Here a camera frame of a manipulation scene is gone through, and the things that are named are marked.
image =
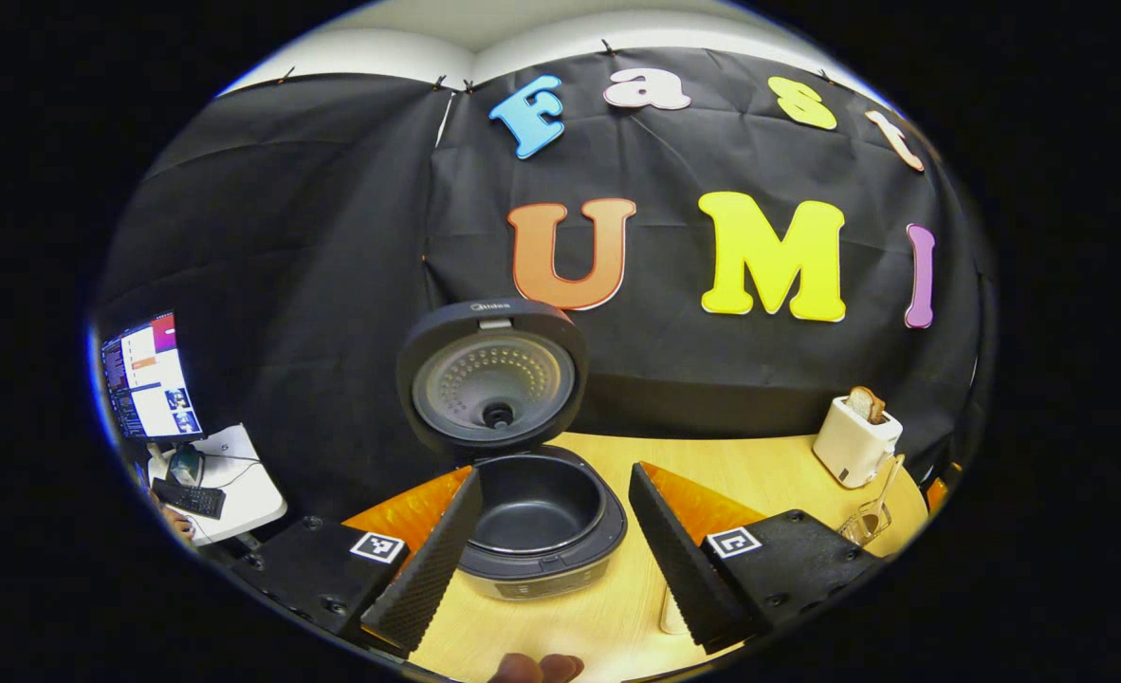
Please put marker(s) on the clear chopstick holder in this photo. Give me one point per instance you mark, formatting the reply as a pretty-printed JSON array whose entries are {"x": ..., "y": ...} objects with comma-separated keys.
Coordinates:
[{"x": 854, "y": 531}]

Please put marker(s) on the wooden spoon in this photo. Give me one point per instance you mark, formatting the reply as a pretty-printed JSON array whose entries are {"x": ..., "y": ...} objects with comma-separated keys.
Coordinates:
[{"x": 887, "y": 490}]

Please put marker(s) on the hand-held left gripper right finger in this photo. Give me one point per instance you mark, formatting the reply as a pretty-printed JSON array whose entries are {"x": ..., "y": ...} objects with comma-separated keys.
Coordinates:
[{"x": 679, "y": 569}]

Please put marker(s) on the white side table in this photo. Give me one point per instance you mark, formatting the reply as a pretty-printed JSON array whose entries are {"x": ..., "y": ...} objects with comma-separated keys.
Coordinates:
[{"x": 248, "y": 493}]

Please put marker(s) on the black keyboard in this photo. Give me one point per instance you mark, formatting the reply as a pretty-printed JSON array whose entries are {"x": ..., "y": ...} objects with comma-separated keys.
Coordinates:
[{"x": 191, "y": 498}]

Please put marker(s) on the computer monitor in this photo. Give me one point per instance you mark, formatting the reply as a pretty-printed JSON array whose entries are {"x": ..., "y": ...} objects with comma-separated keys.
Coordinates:
[{"x": 153, "y": 379}]

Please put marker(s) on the black backdrop cloth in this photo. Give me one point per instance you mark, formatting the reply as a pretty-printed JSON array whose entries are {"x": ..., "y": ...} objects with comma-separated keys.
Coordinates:
[{"x": 285, "y": 237}]

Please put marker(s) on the black rice cooker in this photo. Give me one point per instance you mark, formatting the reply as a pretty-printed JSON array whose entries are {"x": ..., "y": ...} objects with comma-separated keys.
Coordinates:
[{"x": 532, "y": 569}]

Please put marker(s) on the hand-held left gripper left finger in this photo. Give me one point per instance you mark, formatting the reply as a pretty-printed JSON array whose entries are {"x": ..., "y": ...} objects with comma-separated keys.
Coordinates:
[{"x": 428, "y": 569}]

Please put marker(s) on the white toaster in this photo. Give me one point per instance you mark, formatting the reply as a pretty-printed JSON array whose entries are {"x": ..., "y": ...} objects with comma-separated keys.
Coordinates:
[{"x": 850, "y": 446}]

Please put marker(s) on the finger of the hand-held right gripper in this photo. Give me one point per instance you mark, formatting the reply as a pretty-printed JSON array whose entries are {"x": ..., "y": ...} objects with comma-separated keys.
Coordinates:
[{"x": 940, "y": 491}]

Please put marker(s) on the toasted bread slice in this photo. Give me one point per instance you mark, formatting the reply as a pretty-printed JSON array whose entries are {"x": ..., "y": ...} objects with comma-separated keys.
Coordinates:
[{"x": 866, "y": 406}]

